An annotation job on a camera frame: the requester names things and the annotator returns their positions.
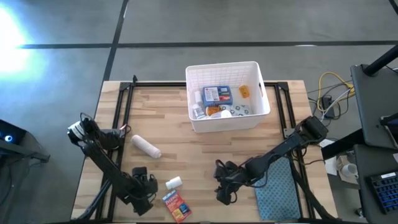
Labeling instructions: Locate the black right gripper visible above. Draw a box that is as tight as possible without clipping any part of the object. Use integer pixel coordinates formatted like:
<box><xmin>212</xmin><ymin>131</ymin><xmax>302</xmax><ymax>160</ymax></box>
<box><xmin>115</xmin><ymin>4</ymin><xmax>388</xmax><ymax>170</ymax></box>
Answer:
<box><xmin>213</xmin><ymin>159</ymin><xmax>251</xmax><ymax>207</ymax></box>

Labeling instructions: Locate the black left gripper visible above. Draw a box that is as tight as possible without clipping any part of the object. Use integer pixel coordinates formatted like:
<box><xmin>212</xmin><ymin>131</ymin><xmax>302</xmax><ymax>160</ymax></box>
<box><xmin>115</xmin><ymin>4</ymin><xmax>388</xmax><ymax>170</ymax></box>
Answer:
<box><xmin>129</xmin><ymin>166</ymin><xmax>159</xmax><ymax>217</ymax></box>

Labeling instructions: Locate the red medicine box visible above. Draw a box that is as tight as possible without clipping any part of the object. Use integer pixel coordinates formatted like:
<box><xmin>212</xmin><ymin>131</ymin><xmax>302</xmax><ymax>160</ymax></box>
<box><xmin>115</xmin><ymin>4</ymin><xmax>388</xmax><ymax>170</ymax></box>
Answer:
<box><xmin>162</xmin><ymin>189</ymin><xmax>193</xmax><ymax>224</ymax></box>

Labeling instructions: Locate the orange pill bottle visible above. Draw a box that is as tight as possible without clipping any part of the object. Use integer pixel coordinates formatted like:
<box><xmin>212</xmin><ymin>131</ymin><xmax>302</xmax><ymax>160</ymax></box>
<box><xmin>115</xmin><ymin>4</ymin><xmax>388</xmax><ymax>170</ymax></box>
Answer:
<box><xmin>205</xmin><ymin>106</ymin><xmax>222</xmax><ymax>117</ymax></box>
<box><xmin>238</xmin><ymin>85</ymin><xmax>251</xmax><ymax>99</ymax></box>

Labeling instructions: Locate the white blue-printed wipes pack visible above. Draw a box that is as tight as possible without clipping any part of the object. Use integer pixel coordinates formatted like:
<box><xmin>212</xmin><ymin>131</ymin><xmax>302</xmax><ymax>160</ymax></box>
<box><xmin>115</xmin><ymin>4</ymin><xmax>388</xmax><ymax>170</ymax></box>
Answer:
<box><xmin>221</xmin><ymin>104</ymin><xmax>251</xmax><ymax>117</ymax></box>

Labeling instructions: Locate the blue first aid kit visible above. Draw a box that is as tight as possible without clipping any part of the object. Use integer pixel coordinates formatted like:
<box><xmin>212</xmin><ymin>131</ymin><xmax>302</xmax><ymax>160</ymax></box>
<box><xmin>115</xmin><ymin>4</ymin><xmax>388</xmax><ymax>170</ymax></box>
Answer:
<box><xmin>201</xmin><ymin>85</ymin><xmax>233</xmax><ymax>108</ymax></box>

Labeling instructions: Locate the white plastic basket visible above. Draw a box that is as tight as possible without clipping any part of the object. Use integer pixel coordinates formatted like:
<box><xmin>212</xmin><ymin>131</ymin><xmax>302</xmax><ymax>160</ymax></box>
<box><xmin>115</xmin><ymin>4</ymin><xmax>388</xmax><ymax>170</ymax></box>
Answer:
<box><xmin>185</xmin><ymin>60</ymin><xmax>271</xmax><ymax>134</ymax></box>

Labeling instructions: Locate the white rolled bandage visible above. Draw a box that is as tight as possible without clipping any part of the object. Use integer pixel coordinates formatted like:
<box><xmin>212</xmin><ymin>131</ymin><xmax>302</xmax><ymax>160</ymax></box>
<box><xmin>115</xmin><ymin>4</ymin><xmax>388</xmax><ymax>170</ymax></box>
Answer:
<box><xmin>130</xmin><ymin>134</ymin><xmax>162</xmax><ymax>159</ymax></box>

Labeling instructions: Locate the blue patterned cloth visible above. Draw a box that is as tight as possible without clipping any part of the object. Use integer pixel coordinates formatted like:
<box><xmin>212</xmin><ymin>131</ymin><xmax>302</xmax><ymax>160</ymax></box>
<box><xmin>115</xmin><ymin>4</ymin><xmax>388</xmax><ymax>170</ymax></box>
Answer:
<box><xmin>254</xmin><ymin>155</ymin><xmax>302</xmax><ymax>221</ymax></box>

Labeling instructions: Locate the white paper sheet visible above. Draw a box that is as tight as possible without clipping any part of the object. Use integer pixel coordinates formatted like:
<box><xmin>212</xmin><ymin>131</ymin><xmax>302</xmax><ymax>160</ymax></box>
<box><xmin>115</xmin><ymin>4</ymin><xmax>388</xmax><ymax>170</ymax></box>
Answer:
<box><xmin>323</xmin><ymin>155</ymin><xmax>338</xmax><ymax>177</ymax></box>

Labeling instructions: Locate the grey metal stand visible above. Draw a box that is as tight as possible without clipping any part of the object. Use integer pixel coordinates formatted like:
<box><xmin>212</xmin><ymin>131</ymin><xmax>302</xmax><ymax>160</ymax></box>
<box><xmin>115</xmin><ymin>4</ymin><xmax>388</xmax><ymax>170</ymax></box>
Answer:
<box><xmin>0</xmin><ymin>136</ymin><xmax>51</xmax><ymax>164</ymax></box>

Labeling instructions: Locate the white mug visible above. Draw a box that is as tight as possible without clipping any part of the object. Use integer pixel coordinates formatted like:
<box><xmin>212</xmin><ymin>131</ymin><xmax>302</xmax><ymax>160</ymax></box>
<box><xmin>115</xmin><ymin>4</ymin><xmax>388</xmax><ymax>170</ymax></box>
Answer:
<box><xmin>341</xmin><ymin>163</ymin><xmax>359</xmax><ymax>180</ymax></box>

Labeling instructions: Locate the black power adapter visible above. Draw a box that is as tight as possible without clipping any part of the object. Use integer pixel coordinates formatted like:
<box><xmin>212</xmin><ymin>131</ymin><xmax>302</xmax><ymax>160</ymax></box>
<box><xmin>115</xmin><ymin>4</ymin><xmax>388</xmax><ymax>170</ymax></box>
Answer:
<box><xmin>322</xmin><ymin>95</ymin><xmax>336</xmax><ymax>119</ymax></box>

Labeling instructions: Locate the black computer box blue light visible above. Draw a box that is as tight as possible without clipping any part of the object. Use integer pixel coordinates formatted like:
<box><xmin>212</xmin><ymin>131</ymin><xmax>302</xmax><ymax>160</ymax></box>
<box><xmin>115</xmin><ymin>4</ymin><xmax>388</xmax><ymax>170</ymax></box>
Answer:
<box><xmin>0</xmin><ymin>119</ymin><xmax>27</xmax><ymax>154</ymax></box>

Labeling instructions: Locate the dark grey desk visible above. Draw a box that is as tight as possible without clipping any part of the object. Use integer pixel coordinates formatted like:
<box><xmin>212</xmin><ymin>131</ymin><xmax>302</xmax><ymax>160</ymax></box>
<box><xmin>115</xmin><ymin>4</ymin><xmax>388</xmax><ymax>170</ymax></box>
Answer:
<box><xmin>350</xmin><ymin>63</ymin><xmax>398</xmax><ymax>151</ymax></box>
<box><xmin>353</xmin><ymin>143</ymin><xmax>398</xmax><ymax>224</ymax></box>

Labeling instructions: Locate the black backlit keyboard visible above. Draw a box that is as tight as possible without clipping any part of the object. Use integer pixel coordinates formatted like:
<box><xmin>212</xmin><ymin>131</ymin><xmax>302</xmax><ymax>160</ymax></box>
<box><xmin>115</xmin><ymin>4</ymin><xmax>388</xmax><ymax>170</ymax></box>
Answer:
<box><xmin>368</xmin><ymin>170</ymin><xmax>398</xmax><ymax>215</ymax></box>

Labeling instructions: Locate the black pole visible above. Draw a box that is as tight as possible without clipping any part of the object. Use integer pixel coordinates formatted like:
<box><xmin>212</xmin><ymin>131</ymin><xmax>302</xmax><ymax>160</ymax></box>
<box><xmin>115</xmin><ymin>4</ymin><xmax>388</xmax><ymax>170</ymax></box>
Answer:
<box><xmin>363</xmin><ymin>43</ymin><xmax>398</xmax><ymax>77</ymax></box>

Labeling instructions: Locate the black aluminium frame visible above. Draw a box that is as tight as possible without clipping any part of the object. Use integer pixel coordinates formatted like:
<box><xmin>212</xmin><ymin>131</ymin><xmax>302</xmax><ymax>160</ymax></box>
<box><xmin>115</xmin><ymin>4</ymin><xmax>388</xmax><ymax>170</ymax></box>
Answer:
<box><xmin>71</xmin><ymin>74</ymin><xmax>338</xmax><ymax>224</ymax></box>

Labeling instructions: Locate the yellow cable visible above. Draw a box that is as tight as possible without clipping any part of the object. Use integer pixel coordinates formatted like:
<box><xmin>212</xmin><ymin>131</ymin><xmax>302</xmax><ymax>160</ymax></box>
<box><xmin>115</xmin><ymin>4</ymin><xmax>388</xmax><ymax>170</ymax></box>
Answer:
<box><xmin>317</xmin><ymin>71</ymin><xmax>356</xmax><ymax>113</ymax></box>

